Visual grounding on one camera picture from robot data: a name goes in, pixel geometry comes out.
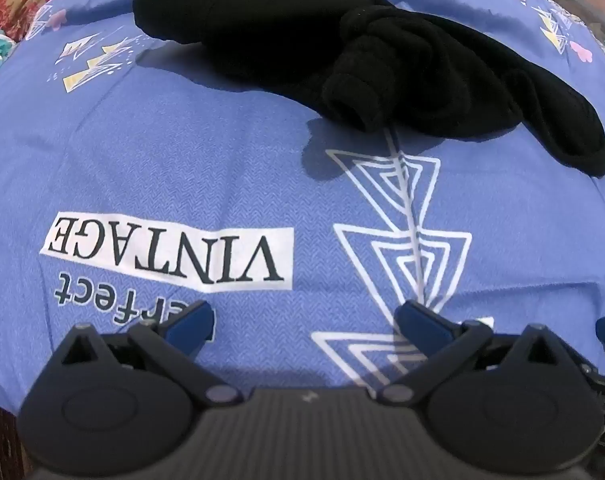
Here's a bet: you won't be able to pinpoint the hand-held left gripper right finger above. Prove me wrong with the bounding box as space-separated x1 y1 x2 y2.
380 300 572 408

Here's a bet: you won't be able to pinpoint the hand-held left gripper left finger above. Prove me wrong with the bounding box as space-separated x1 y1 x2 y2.
52 300 244 408

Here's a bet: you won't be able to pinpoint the black pants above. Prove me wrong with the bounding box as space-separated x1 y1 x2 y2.
132 0 605 179

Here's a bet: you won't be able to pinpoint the blue printed bedsheet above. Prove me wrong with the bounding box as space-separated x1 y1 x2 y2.
0 0 605 413

